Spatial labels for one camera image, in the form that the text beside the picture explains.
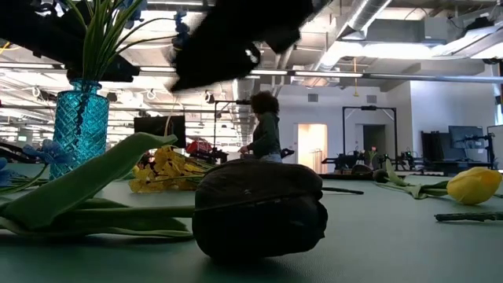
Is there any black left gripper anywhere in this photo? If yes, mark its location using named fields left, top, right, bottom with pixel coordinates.
left=0, top=0, right=141, bottom=83

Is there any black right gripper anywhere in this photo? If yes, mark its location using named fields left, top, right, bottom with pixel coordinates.
left=171, top=0, right=315, bottom=91

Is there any blue artificial flower bunch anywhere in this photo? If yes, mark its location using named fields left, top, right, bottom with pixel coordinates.
left=64, top=0, right=192, bottom=86
left=0, top=139, right=75, bottom=196

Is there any blue textured glass vase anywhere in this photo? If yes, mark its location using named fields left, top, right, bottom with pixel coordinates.
left=50, top=78, right=110, bottom=180

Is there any yellow artificial blossom bunch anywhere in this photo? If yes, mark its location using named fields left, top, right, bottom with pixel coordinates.
left=129, top=145, right=365, bottom=196
left=434, top=211, right=503, bottom=223

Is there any yellow artificial tulip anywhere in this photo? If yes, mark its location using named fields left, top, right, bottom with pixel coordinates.
left=373, top=167, right=503, bottom=206

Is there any black background monitor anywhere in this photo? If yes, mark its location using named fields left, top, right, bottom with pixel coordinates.
left=133, top=115, right=186, bottom=149

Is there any person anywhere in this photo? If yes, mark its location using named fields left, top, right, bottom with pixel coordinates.
left=238, top=90, right=285, bottom=164

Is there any orange lit doorway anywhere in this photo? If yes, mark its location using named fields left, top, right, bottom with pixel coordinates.
left=297, top=123, right=329, bottom=174

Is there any black background robot station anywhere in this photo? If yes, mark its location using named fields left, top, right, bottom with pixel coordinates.
left=321, top=147, right=421, bottom=176

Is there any black background cabinet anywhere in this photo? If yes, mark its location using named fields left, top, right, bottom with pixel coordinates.
left=420, top=130, right=449, bottom=162

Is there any dark desk monitor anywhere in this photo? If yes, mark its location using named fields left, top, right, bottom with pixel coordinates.
left=448, top=125, right=484, bottom=149

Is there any green table mat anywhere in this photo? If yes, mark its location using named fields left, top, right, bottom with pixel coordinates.
left=0, top=163, right=503, bottom=283

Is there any white screen panel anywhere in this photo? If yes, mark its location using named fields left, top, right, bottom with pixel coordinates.
left=486, top=124, right=503, bottom=160

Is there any black background stand frame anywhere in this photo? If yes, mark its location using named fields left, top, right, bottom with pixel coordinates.
left=341, top=105, right=398, bottom=168
left=213, top=99, right=252, bottom=158

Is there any silver round ventilation duct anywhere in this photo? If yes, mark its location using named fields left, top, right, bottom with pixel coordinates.
left=310, top=0, right=394, bottom=86

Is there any black aluminium table frame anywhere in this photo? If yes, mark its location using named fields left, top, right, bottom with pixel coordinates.
left=320, top=171, right=378, bottom=182

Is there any long grey ceiling rail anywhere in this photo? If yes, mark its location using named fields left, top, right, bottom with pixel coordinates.
left=251, top=68, right=503, bottom=84

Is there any grey rectangular air duct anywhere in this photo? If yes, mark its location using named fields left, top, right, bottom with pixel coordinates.
left=337, top=17, right=449, bottom=44

